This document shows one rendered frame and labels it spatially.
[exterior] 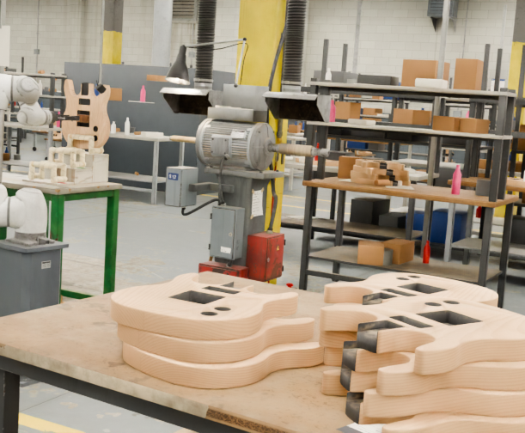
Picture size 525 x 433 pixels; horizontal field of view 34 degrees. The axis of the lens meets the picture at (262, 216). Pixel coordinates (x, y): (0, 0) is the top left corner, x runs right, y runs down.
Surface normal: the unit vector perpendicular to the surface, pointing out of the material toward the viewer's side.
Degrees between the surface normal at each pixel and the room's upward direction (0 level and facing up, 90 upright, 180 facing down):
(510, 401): 90
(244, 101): 90
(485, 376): 90
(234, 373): 90
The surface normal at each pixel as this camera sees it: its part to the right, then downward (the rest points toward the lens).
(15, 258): -0.58, 0.07
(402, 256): 0.85, 0.13
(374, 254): -0.11, 0.12
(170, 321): -0.36, 0.10
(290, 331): 0.39, 0.14
